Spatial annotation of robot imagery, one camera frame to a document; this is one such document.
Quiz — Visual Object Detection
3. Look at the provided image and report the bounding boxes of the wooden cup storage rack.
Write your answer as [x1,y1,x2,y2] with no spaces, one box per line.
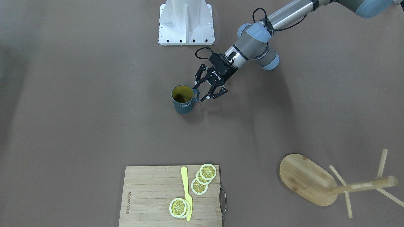
[279,148,403,218]

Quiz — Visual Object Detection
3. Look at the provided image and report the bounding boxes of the lemon slice top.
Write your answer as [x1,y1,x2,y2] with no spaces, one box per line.
[199,163,217,181]

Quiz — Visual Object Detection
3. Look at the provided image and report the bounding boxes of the dark blue mug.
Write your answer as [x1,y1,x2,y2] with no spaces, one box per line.
[171,85,200,114]

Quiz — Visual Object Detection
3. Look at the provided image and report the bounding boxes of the bamboo cutting board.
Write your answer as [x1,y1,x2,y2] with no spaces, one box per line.
[119,163,226,227]

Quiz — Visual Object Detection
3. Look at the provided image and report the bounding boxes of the lemon slice middle stack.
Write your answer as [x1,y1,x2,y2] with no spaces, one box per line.
[196,171,212,185]

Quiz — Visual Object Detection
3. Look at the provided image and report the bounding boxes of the lemon slice under front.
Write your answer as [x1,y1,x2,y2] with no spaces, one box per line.
[179,200,191,219]

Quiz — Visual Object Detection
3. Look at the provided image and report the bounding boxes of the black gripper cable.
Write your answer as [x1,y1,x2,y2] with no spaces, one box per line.
[195,8,308,60]

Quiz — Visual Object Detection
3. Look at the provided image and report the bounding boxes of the white metal robot mount base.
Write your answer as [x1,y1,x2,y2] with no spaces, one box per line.
[158,0,215,46]

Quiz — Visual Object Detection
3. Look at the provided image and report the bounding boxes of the yellow plastic knife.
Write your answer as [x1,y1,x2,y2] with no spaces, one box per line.
[181,166,193,221]

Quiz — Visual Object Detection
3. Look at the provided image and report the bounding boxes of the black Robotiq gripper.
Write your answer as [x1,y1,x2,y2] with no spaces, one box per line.
[193,53,238,102]

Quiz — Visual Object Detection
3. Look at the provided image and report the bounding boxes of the lemon slice stack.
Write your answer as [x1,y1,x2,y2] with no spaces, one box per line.
[196,171,212,185]
[191,178,208,195]

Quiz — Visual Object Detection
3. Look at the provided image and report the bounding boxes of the lemon slice lower stack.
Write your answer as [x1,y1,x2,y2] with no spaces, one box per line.
[191,178,208,195]

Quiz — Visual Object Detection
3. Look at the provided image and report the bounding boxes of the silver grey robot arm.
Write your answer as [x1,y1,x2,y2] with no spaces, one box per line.
[193,0,332,102]

